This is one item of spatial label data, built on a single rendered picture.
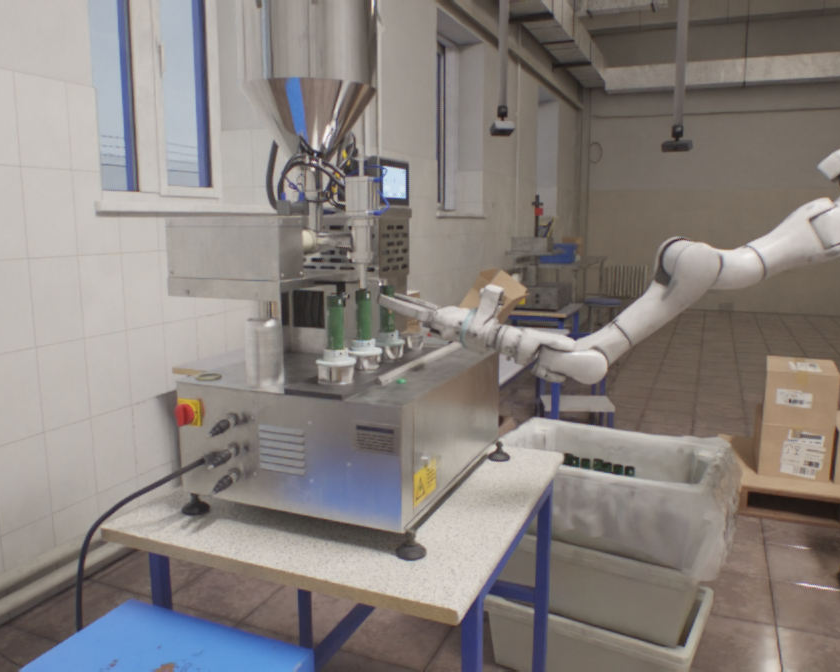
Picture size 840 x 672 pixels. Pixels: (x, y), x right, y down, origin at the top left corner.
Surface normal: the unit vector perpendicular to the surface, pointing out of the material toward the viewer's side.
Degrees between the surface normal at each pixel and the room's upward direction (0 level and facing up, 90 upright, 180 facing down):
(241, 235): 90
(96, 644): 0
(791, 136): 90
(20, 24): 90
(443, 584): 0
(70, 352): 90
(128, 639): 0
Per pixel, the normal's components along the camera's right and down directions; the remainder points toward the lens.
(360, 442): -0.39, 0.15
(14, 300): 0.92, 0.07
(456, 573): 0.00, -0.99
